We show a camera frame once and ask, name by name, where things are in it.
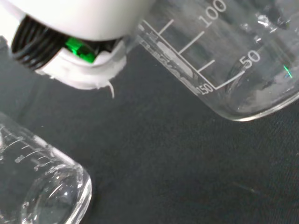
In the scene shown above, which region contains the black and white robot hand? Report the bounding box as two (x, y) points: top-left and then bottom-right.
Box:
(0, 0), (152, 99)

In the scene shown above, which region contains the small clear glass beaker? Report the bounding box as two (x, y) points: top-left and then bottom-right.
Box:
(0, 112), (93, 224)

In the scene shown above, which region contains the black bench cloth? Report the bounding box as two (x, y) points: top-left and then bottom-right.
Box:
(0, 35), (299, 224)

